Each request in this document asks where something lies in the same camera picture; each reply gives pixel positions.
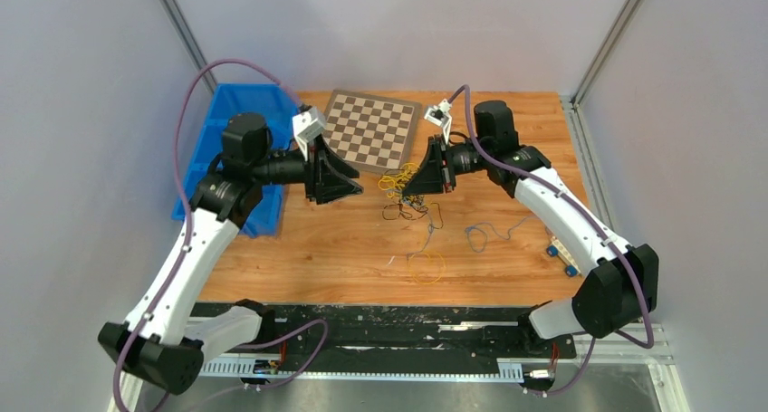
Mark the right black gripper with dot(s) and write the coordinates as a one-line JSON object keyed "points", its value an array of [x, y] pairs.
{"points": [[432, 177]]}

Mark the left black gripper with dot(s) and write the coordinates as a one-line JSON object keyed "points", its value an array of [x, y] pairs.
{"points": [[328, 175]]}

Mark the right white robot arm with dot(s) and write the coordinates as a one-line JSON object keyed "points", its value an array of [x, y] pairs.
{"points": [[620, 278]]}

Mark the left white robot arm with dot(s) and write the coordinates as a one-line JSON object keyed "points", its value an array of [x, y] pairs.
{"points": [[155, 342]]}

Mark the checkerboard calibration board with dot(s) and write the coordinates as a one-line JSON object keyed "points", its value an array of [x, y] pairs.
{"points": [[372, 133]]}

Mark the blue plastic bin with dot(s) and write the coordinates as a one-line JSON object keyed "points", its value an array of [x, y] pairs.
{"points": [[244, 122]]}

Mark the white blue toy block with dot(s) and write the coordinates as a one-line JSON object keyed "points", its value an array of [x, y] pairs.
{"points": [[556, 249]]}

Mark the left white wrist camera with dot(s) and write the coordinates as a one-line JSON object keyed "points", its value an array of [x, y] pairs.
{"points": [[308, 123]]}

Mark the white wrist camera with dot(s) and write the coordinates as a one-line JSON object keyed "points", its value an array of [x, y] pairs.
{"points": [[440, 116], [308, 123]]}

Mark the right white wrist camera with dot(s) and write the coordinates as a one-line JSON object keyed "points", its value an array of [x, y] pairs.
{"points": [[440, 116]]}

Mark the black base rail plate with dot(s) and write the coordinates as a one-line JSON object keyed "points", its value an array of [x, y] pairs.
{"points": [[414, 339]]}

